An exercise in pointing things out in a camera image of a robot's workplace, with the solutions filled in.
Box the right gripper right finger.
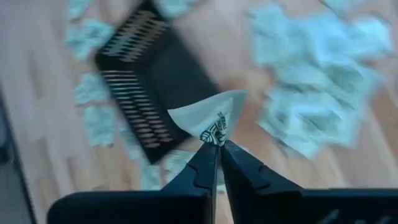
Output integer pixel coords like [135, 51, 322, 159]
[220, 139, 398, 224]

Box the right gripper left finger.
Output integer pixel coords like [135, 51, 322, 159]
[47, 142, 221, 224]

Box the black slotted plastic basket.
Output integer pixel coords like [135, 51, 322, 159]
[94, 0, 220, 165]

